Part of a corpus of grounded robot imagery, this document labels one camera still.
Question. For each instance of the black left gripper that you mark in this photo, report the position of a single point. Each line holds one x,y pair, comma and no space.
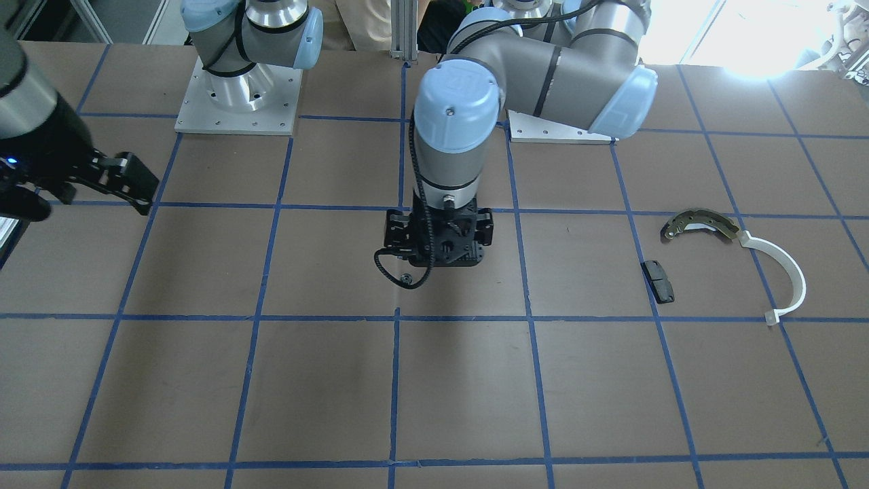
395,228

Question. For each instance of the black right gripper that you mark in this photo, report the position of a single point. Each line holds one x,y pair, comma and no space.
49,139

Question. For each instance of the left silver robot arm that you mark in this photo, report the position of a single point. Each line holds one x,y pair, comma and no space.
574,63

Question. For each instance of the olive metal brake shoe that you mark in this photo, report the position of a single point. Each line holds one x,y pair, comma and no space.
699,219

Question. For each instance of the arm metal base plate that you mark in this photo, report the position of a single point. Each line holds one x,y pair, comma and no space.
263,101
526,128

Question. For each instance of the aluminium frame post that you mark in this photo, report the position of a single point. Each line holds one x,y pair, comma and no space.
403,43

